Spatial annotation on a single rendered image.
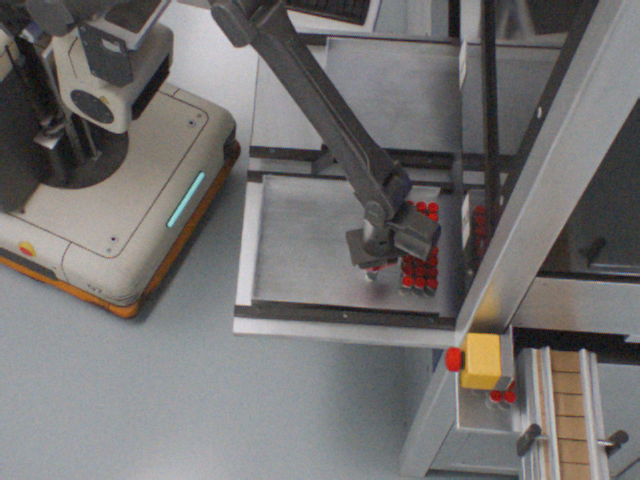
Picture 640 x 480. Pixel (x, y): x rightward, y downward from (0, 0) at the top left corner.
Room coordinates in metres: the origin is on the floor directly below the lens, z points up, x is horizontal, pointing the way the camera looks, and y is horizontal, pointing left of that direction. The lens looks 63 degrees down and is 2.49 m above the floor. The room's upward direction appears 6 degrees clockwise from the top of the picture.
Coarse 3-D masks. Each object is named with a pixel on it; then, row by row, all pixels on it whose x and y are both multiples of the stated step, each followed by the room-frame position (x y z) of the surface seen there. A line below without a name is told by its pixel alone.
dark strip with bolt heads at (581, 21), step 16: (592, 0) 0.72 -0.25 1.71; (576, 16) 0.75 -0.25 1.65; (576, 32) 0.73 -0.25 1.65; (576, 48) 0.71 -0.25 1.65; (560, 64) 0.73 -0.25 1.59; (560, 80) 0.71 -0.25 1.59; (544, 96) 0.74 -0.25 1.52; (544, 112) 0.72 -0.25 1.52; (528, 128) 0.74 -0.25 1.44; (528, 144) 0.72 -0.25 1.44; (512, 176) 0.73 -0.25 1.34; (512, 192) 0.71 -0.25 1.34; (496, 208) 0.74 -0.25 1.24; (496, 224) 0.71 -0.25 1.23; (480, 240) 0.73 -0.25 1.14
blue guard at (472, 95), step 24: (480, 24) 1.14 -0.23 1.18; (480, 48) 1.09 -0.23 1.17; (480, 72) 1.04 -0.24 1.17; (480, 96) 0.99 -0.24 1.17; (480, 120) 0.95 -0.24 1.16; (480, 144) 0.91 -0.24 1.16; (480, 168) 0.86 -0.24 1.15; (480, 192) 0.82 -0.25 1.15; (480, 216) 0.78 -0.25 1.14; (480, 264) 0.70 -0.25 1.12
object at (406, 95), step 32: (352, 64) 1.26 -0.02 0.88; (384, 64) 1.26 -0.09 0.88; (416, 64) 1.27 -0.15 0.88; (448, 64) 1.28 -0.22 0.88; (352, 96) 1.18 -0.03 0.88; (384, 96) 1.18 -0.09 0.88; (416, 96) 1.19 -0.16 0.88; (448, 96) 1.20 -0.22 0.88; (384, 128) 1.11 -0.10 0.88; (416, 128) 1.11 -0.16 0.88; (448, 128) 1.12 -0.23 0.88
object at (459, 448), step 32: (416, 0) 1.94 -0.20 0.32; (416, 32) 1.82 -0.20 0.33; (416, 352) 0.84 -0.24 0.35; (576, 352) 0.67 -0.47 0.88; (608, 352) 0.68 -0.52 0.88; (416, 384) 0.77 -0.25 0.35; (608, 384) 0.66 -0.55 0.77; (608, 416) 0.66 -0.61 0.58; (448, 448) 0.64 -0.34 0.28; (480, 448) 0.65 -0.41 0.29; (512, 448) 0.65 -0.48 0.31
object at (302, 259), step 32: (288, 192) 0.94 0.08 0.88; (320, 192) 0.94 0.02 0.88; (352, 192) 0.95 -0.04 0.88; (416, 192) 0.96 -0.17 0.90; (288, 224) 0.87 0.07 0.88; (320, 224) 0.87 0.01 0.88; (352, 224) 0.88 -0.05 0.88; (256, 256) 0.78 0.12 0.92; (288, 256) 0.80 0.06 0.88; (320, 256) 0.81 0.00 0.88; (256, 288) 0.73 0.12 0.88; (288, 288) 0.73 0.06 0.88; (320, 288) 0.74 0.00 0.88; (352, 288) 0.75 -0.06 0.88; (384, 288) 0.75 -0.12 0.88
